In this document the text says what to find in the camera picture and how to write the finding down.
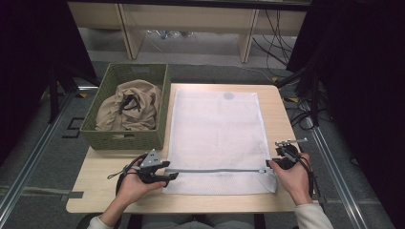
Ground beige wooden desk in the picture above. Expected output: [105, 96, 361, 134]
[67, 1, 309, 64]

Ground black curtain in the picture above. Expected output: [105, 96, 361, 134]
[286, 0, 405, 229]
[0, 0, 98, 166]

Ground person's right hand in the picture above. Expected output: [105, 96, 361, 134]
[268, 152, 314, 206]

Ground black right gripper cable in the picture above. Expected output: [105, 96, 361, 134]
[288, 148, 316, 198]

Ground white mesh laundry bag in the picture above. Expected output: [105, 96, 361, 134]
[161, 88, 278, 196]

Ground bundle of black floor cables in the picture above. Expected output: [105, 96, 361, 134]
[252, 9, 295, 70]

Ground clear plastic bottles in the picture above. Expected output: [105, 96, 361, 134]
[147, 30, 194, 40]

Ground beige garment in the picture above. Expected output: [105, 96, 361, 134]
[95, 79, 162, 132]

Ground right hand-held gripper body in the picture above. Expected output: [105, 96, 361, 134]
[272, 137, 309, 171]

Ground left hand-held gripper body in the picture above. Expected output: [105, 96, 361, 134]
[136, 148, 170, 187]

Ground green woven basket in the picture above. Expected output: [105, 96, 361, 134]
[79, 62, 172, 151]

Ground person's lap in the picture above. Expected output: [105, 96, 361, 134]
[139, 213, 256, 229]

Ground person's left hand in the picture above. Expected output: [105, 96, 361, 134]
[118, 158, 166, 206]

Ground metal floor rail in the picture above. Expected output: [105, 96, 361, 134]
[304, 104, 371, 229]
[0, 85, 98, 223]

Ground black metal stand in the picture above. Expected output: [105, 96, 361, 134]
[275, 68, 321, 128]
[47, 61, 99, 124]

